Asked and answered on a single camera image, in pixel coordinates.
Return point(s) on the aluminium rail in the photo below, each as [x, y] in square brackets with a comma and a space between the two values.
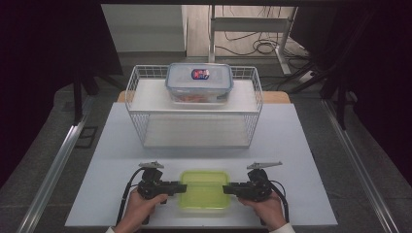
[359, 171]
[51, 174]

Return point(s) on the person's right hand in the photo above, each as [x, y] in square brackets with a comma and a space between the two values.
[267, 212]

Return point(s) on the dark curtain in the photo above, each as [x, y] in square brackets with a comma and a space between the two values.
[35, 64]
[388, 81]

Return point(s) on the white power strip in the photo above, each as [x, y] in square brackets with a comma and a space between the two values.
[307, 76]

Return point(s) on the black tripod stand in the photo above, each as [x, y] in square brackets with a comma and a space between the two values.
[340, 97]
[77, 100]

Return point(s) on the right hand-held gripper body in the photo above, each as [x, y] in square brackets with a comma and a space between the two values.
[259, 189]

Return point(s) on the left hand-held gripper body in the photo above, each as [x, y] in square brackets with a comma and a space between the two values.
[150, 187]

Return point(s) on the clear container with blue-rimmed lid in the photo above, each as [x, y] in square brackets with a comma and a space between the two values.
[181, 81]

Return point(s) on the person's white sleeve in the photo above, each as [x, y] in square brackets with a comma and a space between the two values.
[110, 230]
[283, 228]

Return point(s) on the green plastic container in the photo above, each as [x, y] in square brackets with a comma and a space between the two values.
[204, 191]

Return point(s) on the person's white right sleeve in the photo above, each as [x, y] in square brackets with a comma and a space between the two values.
[283, 228]

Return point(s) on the person's white left sleeve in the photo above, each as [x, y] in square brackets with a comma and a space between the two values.
[110, 230]

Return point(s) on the person's left hand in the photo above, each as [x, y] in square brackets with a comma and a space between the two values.
[139, 210]

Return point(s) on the white metal desk frame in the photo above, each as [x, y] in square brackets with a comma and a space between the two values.
[249, 24]

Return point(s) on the tan wooden board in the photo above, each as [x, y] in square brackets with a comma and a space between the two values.
[275, 97]

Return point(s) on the black floor bracket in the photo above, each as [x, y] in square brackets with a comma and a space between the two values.
[86, 137]

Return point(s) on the white cabinet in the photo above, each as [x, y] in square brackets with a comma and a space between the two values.
[142, 29]

